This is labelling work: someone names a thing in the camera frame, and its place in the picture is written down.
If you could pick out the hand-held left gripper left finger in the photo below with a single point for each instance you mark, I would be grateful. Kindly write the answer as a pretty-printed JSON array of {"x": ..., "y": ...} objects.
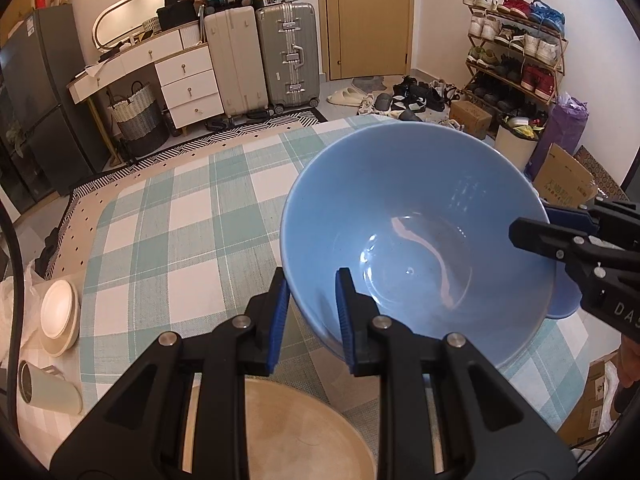
[{"x": 277, "y": 325}]

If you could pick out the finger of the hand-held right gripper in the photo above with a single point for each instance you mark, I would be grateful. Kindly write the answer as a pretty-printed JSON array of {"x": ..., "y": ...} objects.
[
  {"x": 540, "y": 235},
  {"x": 570, "y": 215}
]

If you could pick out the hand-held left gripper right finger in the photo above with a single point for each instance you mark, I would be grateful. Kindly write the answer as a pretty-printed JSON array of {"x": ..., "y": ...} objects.
[{"x": 346, "y": 325}]

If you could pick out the blue bowl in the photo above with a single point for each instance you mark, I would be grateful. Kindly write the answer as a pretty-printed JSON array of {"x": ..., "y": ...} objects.
[
  {"x": 410, "y": 210},
  {"x": 566, "y": 305}
]

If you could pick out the cream round plate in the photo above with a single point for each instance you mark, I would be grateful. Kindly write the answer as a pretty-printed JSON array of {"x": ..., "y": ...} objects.
[{"x": 290, "y": 435}]

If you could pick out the person's right hand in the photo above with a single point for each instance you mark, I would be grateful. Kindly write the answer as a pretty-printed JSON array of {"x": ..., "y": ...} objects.
[{"x": 630, "y": 365}]

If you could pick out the flattened cardboard box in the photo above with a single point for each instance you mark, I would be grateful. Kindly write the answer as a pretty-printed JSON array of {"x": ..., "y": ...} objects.
[{"x": 570, "y": 175}]

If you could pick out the purple rolled mat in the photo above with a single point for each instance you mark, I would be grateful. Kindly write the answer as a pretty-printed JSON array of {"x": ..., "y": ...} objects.
[{"x": 560, "y": 130}]

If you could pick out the white trash bin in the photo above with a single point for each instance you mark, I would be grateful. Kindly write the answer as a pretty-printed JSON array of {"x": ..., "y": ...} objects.
[{"x": 515, "y": 147}]

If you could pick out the open cardboard box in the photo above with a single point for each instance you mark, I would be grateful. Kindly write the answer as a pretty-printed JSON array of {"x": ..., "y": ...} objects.
[{"x": 590, "y": 400}]

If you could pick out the teal checked tablecloth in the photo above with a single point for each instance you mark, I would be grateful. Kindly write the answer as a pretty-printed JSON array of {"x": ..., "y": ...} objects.
[{"x": 190, "y": 230}]

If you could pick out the small cardboard box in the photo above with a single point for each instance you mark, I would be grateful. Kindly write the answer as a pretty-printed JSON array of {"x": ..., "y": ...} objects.
[{"x": 472, "y": 117}]

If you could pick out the wooden shoe rack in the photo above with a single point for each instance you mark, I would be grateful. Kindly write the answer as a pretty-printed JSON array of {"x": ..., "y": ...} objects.
[{"x": 562, "y": 55}]

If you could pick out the shoe rack with shoes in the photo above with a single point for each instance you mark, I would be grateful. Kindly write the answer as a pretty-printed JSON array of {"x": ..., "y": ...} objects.
[{"x": 520, "y": 40}]

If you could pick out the pile of assorted shoes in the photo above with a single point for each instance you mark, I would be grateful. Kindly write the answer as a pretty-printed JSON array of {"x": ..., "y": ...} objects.
[{"x": 410, "y": 100}]

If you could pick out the grey door mat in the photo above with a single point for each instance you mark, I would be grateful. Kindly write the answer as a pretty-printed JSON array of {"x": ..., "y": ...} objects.
[{"x": 367, "y": 82}]

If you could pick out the pale green tumbler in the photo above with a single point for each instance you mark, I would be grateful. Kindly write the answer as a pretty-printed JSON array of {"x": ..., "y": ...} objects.
[{"x": 55, "y": 392}]

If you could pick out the woven laundry basket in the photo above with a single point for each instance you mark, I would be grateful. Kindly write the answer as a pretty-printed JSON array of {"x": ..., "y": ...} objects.
[{"x": 140, "y": 120}]

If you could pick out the white plastic bag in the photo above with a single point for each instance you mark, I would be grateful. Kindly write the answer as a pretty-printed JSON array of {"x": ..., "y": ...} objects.
[{"x": 20, "y": 305}]

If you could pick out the white dressing table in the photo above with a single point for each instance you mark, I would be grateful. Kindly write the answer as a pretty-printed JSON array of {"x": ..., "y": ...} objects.
[{"x": 185, "y": 80}]

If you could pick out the beige suitcase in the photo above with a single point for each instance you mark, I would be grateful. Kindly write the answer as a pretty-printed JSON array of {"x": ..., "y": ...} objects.
[{"x": 235, "y": 60}]

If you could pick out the silver suitcase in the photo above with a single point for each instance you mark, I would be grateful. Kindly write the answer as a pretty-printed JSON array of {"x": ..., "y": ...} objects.
[{"x": 290, "y": 55}]

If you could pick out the wooden door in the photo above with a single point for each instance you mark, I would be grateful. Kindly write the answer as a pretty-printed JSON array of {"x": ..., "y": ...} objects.
[{"x": 370, "y": 15}]

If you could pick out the small white basket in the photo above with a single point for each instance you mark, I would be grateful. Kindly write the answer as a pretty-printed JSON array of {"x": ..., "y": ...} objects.
[{"x": 151, "y": 23}]

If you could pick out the dark grey fridge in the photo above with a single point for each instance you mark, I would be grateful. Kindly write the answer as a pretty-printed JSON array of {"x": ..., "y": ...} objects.
[{"x": 40, "y": 100}]

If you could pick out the black bag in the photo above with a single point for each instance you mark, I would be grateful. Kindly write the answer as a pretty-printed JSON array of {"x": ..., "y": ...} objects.
[{"x": 177, "y": 7}]

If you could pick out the oval mirror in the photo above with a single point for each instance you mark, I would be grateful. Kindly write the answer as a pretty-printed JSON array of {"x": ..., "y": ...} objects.
[{"x": 125, "y": 17}]

